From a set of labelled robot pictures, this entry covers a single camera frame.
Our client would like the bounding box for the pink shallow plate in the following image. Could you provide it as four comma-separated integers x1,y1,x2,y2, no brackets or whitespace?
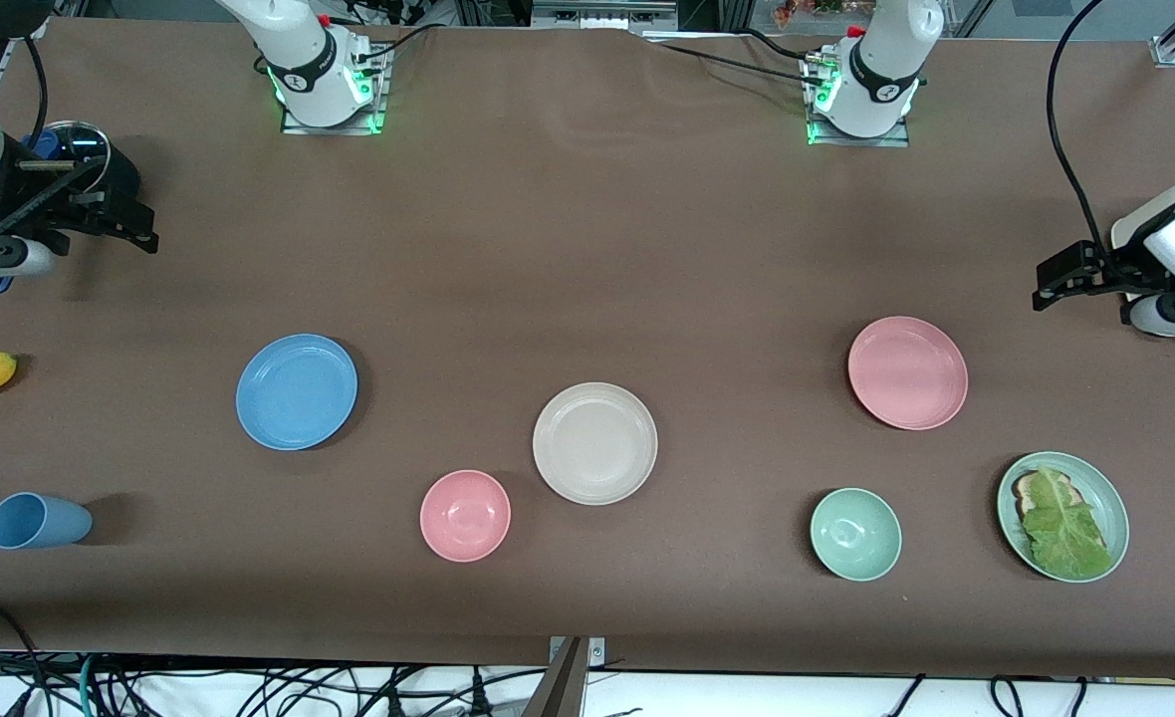
847,316,970,431

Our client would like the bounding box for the blue shallow plate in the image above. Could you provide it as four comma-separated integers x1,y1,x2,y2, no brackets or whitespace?
235,334,359,451

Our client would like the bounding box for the toast bread slice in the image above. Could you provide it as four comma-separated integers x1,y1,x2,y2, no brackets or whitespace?
1011,471,1076,519

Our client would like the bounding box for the green plate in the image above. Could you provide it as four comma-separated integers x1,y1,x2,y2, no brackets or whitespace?
996,451,1131,584

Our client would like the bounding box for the green lettuce leaf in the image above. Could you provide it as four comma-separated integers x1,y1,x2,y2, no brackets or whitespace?
1020,466,1112,580

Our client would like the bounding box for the blue plastic cup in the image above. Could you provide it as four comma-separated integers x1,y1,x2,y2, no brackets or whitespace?
0,492,94,551

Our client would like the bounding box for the green deep bowl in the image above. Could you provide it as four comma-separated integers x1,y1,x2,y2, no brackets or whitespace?
810,487,903,582

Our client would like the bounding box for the pink deep bowl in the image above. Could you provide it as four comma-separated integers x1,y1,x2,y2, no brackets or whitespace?
419,469,512,564

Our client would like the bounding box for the brown table cover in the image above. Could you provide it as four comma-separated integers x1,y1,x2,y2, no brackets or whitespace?
0,18,1175,680

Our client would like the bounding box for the beige shallow plate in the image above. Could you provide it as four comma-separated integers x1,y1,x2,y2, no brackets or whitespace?
532,382,659,506

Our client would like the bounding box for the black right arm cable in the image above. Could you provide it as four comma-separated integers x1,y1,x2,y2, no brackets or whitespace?
0,35,51,250

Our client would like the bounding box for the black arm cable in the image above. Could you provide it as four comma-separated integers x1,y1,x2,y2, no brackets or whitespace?
1046,0,1118,264
0,35,51,250

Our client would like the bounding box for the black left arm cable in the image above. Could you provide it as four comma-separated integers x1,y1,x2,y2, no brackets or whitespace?
1046,0,1118,264

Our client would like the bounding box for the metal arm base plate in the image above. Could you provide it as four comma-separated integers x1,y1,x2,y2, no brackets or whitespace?
279,40,390,136
805,55,913,148

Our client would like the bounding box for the black base cable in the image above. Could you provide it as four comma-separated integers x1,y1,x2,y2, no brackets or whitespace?
742,27,827,67
647,38,829,89
349,18,449,73

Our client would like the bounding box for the thick black floor cable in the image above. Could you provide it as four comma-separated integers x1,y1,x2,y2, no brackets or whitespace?
0,597,51,717

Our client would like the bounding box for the small metal edge bracket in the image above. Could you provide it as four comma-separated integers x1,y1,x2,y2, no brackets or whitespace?
548,637,607,666

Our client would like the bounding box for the dark metal post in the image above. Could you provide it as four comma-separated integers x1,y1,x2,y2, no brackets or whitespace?
520,637,589,717

